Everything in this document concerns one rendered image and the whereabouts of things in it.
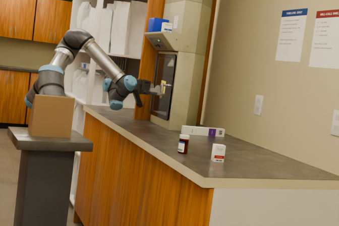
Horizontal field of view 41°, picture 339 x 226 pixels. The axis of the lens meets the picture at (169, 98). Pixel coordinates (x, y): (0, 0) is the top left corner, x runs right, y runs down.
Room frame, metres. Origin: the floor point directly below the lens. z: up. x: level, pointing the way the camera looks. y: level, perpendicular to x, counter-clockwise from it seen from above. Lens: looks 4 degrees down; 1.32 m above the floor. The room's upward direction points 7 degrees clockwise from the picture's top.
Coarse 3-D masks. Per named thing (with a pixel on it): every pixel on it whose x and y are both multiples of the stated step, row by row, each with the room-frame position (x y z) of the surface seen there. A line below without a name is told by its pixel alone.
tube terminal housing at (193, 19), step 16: (192, 16) 2.69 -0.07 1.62; (208, 16) 2.86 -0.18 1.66; (176, 32) 2.73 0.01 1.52; (192, 32) 2.69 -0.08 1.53; (192, 48) 2.70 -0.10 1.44; (176, 64) 2.68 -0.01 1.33; (192, 64) 2.71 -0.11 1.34; (176, 80) 2.67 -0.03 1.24; (192, 80) 2.72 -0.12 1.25; (176, 96) 2.67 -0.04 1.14; (192, 96) 2.76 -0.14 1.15; (176, 112) 2.68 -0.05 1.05; (192, 112) 2.80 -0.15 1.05; (176, 128) 2.69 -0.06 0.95
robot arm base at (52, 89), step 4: (44, 84) 2.05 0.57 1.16; (48, 84) 2.04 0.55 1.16; (52, 84) 2.05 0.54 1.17; (56, 84) 2.06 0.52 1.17; (40, 88) 2.05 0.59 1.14; (44, 88) 2.03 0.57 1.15; (48, 88) 2.02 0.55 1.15; (52, 88) 2.03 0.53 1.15; (56, 88) 2.04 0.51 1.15; (60, 88) 2.06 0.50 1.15; (40, 92) 2.02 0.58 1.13; (44, 92) 2.00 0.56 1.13; (48, 92) 2.00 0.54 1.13; (52, 92) 2.00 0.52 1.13; (56, 92) 2.01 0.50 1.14; (60, 92) 2.02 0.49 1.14; (64, 92) 2.07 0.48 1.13; (64, 96) 2.02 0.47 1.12
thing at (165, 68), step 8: (160, 56) 2.89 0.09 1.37; (168, 56) 2.76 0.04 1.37; (176, 56) 2.67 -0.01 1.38; (160, 64) 2.87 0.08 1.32; (168, 64) 2.75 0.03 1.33; (160, 72) 2.85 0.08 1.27; (168, 72) 2.73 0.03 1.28; (160, 80) 2.84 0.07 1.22; (168, 80) 2.72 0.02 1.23; (168, 88) 2.70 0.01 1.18; (168, 96) 2.69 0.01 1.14; (152, 104) 2.92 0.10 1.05; (160, 104) 2.79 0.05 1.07; (168, 104) 2.68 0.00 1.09; (152, 112) 2.90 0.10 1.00; (160, 112) 2.78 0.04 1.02; (168, 112) 2.67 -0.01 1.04
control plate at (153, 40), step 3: (150, 39) 2.88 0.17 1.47; (153, 39) 2.83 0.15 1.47; (156, 39) 2.78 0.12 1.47; (159, 39) 2.74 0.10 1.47; (153, 42) 2.87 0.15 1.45; (156, 42) 2.82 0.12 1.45; (159, 42) 2.78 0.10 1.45; (162, 42) 2.73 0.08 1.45; (156, 48) 2.91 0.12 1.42; (159, 48) 2.86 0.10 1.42; (162, 48) 2.81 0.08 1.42; (165, 48) 2.76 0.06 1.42
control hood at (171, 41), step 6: (150, 36) 2.84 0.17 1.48; (156, 36) 2.75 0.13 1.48; (162, 36) 2.66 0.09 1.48; (168, 36) 2.64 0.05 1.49; (174, 36) 2.65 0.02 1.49; (180, 36) 2.67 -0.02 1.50; (150, 42) 2.93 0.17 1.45; (168, 42) 2.65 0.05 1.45; (174, 42) 2.65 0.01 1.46; (168, 48) 2.72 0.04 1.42; (174, 48) 2.65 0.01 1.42
